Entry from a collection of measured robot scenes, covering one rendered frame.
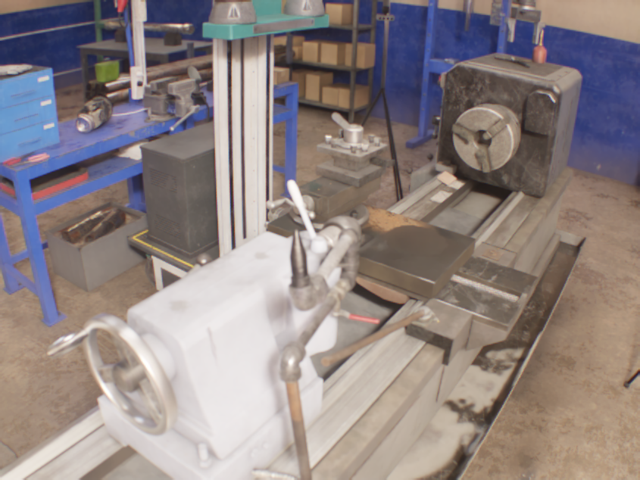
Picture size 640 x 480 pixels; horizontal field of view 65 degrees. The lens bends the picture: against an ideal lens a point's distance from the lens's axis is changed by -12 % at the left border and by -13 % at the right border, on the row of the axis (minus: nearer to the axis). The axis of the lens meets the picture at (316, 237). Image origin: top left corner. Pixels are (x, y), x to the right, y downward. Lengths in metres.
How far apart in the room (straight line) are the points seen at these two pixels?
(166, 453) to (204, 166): 1.86
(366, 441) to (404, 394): 0.17
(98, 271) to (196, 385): 2.37
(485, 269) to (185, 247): 1.57
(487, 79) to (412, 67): 3.84
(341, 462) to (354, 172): 0.97
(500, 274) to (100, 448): 1.18
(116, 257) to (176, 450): 2.39
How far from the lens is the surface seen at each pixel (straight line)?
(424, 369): 1.35
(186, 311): 0.94
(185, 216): 2.70
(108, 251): 3.26
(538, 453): 2.40
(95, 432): 1.22
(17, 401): 2.65
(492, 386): 2.01
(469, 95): 2.39
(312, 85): 6.39
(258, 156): 2.76
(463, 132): 2.18
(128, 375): 0.91
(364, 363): 1.32
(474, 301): 1.54
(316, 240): 1.09
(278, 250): 1.10
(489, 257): 1.76
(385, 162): 1.82
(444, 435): 1.80
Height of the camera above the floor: 1.70
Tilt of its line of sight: 28 degrees down
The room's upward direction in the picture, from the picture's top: 2 degrees clockwise
